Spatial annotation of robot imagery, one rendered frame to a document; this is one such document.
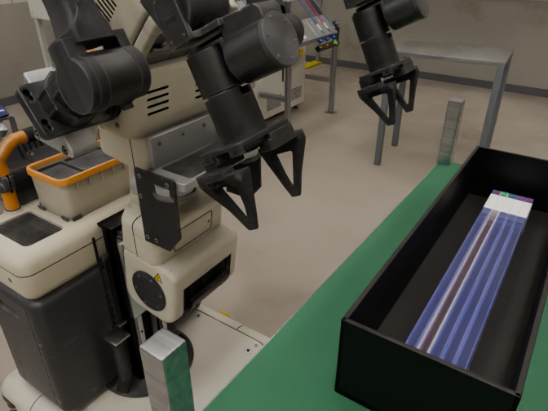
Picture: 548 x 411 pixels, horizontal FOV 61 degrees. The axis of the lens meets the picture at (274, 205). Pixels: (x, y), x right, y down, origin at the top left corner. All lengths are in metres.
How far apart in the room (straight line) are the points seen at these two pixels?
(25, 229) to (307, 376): 0.84
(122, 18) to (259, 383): 0.59
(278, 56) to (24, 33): 4.96
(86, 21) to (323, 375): 0.54
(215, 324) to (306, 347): 1.03
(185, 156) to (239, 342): 0.80
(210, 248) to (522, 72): 4.91
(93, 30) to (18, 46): 4.67
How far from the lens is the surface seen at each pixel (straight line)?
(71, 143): 0.80
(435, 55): 3.15
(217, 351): 1.55
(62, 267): 1.20
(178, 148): 0.91
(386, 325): 0.65
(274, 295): 2.16
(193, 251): 1.06
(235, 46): 0.50
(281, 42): 0.49
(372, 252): 0.80
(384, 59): 0.89
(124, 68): 0.69
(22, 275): 1.16
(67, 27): 0.70
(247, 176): 0.50
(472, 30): 5.71
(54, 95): 0.77
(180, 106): 0.93
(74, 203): 1.21
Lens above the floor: 1.40
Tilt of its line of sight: 30 degrees down
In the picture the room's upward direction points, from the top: straight up
